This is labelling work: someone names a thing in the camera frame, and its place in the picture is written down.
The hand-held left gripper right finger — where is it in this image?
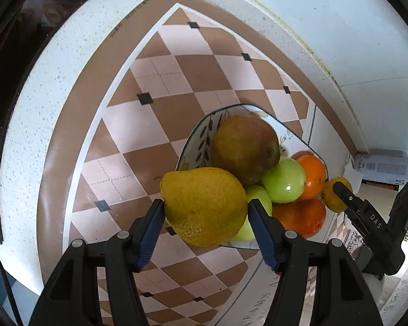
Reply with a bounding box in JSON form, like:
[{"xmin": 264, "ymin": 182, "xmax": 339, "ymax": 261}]
[{"xmin": 248, "ymin": 199, "xmax": 383, "ymax": 326}]

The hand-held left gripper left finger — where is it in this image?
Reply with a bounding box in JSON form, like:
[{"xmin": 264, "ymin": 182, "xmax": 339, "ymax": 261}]
[{"xmin": 29, "ymin": 199, "xmax": 166, "ymax": 326}]

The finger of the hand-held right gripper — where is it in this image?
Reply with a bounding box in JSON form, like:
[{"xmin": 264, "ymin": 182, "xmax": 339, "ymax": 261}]
[{"xmin": 332, "ymin": 181, "xmax": 365, "ymax": 218}]

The yellow citrus fruit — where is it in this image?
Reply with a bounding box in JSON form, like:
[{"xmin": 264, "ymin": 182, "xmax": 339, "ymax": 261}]
[{"xmin": 321, "ymin": 177, "xmax": 353, "ymax": 213}]

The green apple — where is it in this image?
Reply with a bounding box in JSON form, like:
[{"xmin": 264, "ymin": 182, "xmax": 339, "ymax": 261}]
[
  {"xmin": 233, "ymin": 184, "xmax": 273, "ymax": 242},
  {"xmin": 262, "ymin": 157, "xmax": 307, "ymax": 203}
]

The orange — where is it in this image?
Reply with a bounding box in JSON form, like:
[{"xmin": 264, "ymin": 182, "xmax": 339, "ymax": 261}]
[
  {"xmin": 271, "ymin": 198, "xmax": 327, "ymax": 239},
  {"xmin": 294, "ymin": 154, "xmax": 327, "ymax": 200}
]

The yellow pear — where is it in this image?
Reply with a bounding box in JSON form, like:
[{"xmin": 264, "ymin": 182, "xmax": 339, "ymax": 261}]
[{"xmin": 160, "ymin": 167, "xmax": 249, "ymax": 248}]

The brown pear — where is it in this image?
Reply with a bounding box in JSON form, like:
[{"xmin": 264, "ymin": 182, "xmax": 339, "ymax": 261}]
[{"xmin": 211, "ymin": 115, "xmax": 281, "ymax": 186}]

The floral oval ceramic plate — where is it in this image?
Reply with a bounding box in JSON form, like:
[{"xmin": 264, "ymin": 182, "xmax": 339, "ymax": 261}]
[{"xmin": 175, "ymin": 104, "xmax": 329, "ymax": 250}]

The grey spray can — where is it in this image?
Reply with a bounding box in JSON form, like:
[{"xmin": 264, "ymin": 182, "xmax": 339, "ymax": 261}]
[{"xmin": 352, "ymin": 153, "xmax": 408, "ymax": 186}]

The checkered brown tablecloth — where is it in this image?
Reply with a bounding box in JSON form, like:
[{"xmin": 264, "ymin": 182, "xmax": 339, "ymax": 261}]
[{"xmin": 37, "ymin": 0, "xmax": 361, "ymax": 326}]

